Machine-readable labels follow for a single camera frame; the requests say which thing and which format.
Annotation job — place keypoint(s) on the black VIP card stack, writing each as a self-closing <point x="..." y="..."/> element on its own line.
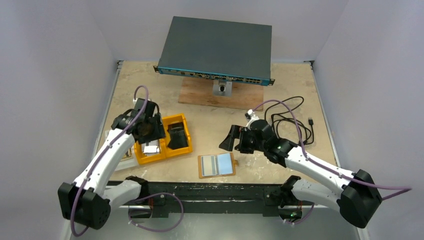
<point x="178" y="137"/>

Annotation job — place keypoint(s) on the yellow bin with black cards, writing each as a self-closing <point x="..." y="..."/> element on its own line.
<point x="167" y="120"/>

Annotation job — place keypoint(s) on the wooden board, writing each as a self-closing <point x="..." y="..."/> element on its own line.
<point x="203" y="92"/>

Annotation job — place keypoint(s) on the tan leather card holder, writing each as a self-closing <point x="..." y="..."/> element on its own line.
<point x="225" y="165"/>

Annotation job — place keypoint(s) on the gold card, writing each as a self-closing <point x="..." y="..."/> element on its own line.
<point x="208" y="163"/>

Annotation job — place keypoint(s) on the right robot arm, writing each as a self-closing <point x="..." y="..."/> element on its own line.
<point x="352" y="194"/>

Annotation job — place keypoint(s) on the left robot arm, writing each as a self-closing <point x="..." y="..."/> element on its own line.
<point x="86" y="200"/>

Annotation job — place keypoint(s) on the yellow bin with silver cards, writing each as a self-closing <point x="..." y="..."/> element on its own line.
<point x="142" y="159"/>

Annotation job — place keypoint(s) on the white plastic tray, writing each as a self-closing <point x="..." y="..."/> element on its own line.
<point x="128" y="159"/>

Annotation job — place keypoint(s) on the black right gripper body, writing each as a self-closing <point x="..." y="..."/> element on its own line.
<point x="240" y="139"/>

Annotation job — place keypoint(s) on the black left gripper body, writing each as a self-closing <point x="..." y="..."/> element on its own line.
<point x="154" y="129"/>

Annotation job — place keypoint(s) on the metal switch stand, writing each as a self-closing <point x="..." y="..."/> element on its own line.
<point x="222" y="88"/>

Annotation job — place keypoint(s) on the blue network switch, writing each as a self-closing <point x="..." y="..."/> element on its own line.
<point x="218" y="50"/>

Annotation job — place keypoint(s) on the silver VIP card stack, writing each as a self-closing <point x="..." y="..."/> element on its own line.
<point x="151" y="148"/>

